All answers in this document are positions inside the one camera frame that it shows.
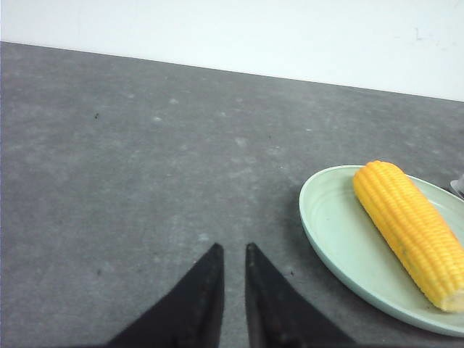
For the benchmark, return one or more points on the yellow corn cob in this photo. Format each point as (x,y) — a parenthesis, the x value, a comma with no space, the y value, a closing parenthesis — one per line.
(415,231)

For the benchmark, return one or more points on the silver digital kitchen scale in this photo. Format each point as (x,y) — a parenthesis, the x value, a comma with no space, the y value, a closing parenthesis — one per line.
(457,186)

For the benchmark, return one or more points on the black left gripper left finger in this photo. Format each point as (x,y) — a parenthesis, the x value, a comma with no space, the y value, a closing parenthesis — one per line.
(189,315)

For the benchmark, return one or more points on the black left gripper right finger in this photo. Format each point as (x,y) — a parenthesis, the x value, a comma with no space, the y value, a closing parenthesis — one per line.
(277,315)

